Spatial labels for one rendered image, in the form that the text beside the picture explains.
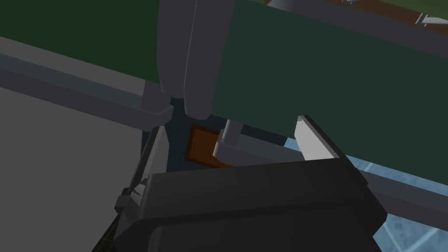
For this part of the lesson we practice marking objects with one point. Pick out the orange-brown flat box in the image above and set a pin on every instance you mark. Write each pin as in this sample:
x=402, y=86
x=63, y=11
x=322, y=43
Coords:
x=201, y=147

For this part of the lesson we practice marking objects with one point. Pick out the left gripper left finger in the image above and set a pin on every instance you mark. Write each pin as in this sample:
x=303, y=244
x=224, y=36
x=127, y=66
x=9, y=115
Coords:
x=156, y=154

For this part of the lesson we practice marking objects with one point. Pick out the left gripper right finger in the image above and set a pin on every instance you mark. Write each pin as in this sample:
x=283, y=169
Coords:
x=312, y=144

